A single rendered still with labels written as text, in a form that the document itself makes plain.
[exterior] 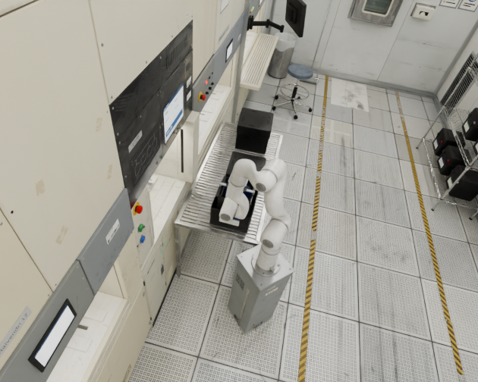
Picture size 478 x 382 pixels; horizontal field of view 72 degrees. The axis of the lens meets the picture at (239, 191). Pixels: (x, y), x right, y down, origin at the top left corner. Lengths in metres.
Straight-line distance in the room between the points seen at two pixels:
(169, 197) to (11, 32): 1.66
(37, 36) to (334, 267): 2.89
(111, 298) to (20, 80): 1.35
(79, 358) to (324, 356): 1.77
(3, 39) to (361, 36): 5.60
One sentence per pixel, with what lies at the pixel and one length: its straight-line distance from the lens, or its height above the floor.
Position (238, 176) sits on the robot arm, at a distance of 1.70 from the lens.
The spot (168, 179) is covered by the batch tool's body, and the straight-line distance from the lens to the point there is 2.45.
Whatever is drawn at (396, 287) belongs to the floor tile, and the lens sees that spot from 3.44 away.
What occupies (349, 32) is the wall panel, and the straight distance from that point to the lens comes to 6.05.
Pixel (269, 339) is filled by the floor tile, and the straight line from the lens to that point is 2.81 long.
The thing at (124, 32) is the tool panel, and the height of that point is 2.14.
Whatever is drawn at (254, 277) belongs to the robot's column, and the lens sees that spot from 2.12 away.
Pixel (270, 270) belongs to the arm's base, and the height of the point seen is 0.77.
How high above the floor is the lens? 2.60
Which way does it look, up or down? 46 degrees down
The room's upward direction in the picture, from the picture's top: 10 degrees clockwise
